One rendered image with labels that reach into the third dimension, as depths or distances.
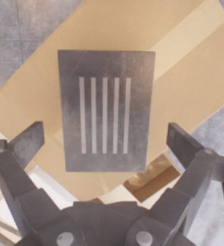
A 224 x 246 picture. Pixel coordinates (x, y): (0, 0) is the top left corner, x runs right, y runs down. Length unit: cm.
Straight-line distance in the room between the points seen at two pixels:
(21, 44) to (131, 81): 114
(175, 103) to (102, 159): 18
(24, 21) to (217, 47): 116
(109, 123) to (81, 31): 17
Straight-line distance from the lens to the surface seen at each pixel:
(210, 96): 40
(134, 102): 26
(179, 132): 18
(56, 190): 78
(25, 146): 17
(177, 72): 36
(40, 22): 132
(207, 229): 209
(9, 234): 112
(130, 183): 103
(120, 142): 28
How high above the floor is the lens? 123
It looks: 72 degrees down
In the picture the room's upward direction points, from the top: 175 degrees clockwise
